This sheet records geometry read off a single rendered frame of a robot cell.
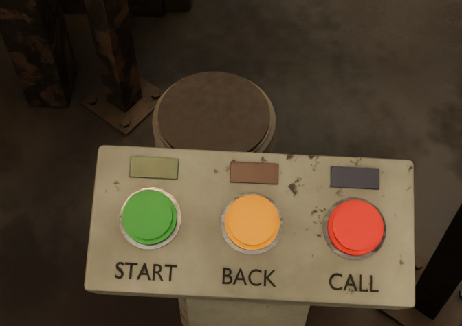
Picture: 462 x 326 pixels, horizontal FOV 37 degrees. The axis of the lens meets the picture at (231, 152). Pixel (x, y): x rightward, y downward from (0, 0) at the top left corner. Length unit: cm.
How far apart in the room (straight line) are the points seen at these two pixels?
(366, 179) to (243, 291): 12
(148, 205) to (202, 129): 17
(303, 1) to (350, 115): 31
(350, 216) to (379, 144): 81
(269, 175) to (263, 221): 4
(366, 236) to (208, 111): 23
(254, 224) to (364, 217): 8
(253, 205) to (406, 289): 13
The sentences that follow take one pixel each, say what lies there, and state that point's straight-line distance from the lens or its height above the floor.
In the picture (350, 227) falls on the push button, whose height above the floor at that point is 61.
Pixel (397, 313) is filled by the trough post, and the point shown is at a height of 1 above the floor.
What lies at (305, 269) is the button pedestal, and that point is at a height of 59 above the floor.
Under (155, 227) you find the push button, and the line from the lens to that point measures 51.
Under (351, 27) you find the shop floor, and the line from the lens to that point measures 149.
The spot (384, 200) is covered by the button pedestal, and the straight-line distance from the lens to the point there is 53.
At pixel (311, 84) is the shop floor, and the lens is 138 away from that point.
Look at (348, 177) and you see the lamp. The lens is 52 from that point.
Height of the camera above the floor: 105
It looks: 56 degrees down
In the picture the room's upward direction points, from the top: 1 degrees clockwise
